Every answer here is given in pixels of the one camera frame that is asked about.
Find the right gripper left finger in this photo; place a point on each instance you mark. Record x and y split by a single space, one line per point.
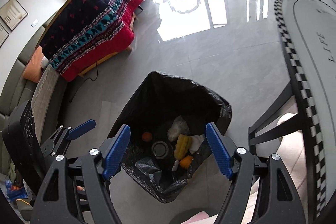
69 189

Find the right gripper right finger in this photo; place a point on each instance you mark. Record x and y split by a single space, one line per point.
277 198

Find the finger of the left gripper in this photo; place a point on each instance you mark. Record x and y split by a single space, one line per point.
71 134

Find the red bottle cap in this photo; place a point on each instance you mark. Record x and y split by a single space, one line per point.
146 137

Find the orange fruit peel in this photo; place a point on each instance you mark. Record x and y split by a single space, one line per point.
186 162

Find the yellow sponge brush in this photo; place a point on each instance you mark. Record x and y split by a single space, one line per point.
181 149

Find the white cloth rag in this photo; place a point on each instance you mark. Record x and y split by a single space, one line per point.
196 142

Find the black trash bin bag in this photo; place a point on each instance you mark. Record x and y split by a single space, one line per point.
161 104

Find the green sofa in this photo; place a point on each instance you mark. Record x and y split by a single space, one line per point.
46 95

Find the orange cushion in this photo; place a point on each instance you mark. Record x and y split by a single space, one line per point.
33 71

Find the patterned red blanket sofa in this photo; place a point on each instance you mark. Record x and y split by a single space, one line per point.
84 31

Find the framed wall picture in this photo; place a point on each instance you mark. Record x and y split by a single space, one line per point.
12 14

